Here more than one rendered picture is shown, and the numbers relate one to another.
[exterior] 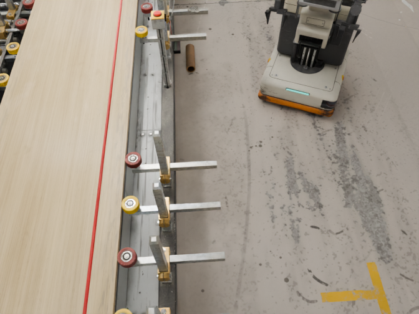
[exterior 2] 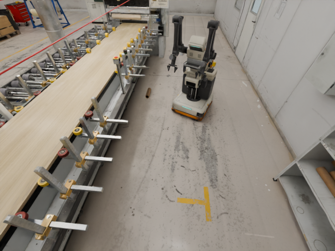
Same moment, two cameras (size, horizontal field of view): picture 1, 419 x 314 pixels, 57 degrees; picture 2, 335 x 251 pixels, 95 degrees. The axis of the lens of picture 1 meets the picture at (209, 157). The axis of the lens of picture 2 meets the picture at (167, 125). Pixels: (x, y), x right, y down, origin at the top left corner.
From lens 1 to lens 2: 0.76 m
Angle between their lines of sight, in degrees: 10
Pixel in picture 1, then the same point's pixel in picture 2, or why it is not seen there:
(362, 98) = (217, 116)
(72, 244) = (41, 143)
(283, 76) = (181, 101)
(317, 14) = (193, 71)
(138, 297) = (72, 177)
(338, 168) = (200, 142)
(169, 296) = (83, 178)
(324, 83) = (199, 105)
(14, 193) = (30, 120)
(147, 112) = (112, 103)
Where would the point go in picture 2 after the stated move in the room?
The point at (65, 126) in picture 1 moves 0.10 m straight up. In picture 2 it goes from (67, 98) to (63, 91)
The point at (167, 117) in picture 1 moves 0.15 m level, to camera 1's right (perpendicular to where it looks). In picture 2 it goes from (118, 104) to (128, 105)
